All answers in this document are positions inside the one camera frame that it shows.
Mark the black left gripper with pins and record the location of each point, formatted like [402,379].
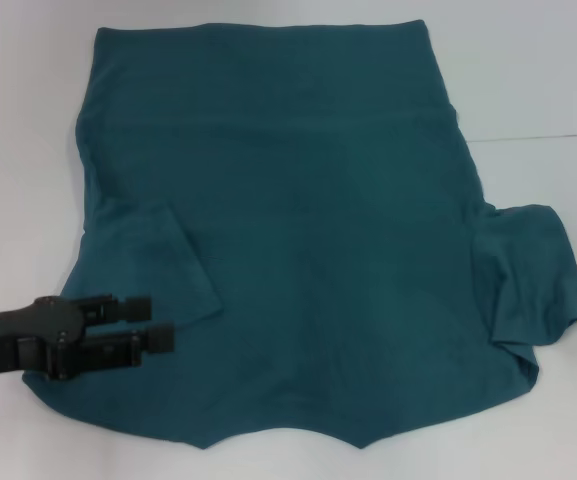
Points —
[13,340]

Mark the teal blue shirt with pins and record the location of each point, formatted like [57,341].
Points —
[318,200]

